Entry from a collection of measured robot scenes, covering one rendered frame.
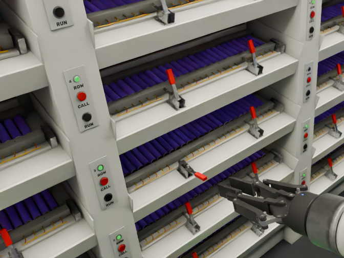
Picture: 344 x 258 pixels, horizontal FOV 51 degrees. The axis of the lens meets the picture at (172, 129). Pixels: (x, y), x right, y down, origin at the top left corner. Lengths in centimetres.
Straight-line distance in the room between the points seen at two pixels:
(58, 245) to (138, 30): 48
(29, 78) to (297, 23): 73
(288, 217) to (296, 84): 57
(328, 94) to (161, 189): 72
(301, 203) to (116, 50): 43
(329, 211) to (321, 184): 93
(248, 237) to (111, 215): 61
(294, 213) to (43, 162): 47
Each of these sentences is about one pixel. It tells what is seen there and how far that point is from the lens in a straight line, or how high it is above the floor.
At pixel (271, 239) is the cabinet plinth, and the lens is 146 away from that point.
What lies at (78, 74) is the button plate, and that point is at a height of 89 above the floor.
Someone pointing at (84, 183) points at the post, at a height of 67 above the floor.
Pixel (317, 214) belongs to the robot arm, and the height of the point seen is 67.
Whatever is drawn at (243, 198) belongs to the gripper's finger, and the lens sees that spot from 73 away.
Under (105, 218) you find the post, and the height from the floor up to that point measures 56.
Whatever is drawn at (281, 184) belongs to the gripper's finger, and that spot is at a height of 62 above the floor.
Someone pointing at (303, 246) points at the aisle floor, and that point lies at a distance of 151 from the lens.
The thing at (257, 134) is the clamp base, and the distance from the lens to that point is 106.
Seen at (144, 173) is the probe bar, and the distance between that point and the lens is 90.
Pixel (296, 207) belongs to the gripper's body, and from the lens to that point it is 65.
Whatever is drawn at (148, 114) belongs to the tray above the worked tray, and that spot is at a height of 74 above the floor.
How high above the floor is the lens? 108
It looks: 28 degrees down
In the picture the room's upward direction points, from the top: 8 degrees counter-clockwise
